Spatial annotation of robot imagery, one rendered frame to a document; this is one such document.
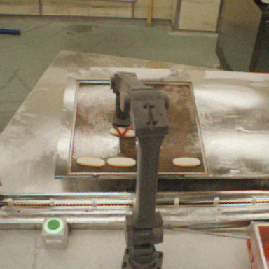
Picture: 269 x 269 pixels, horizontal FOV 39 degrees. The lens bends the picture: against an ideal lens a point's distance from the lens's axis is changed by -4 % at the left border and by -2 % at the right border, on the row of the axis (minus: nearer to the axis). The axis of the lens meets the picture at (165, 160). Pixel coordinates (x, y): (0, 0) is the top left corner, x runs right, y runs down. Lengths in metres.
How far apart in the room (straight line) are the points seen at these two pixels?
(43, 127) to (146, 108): 0.88
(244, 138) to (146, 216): 0.67
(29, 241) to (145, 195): 0.47
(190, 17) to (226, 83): 2.92
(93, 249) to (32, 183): 0.37
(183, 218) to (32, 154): 0.66
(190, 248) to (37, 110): 0.96
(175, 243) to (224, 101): 0.70
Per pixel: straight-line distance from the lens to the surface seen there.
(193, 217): 1.27
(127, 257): 1.19
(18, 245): 1.27
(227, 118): 1.60
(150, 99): 0.89
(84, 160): 1.37
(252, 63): 3.00
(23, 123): 1.73
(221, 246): 1.27
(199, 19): 4.67
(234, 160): 1.45
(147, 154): 0.88
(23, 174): 1.48
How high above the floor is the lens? 1.83
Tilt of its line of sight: 42 degrees down
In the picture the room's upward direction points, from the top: 7 degrees clockwise
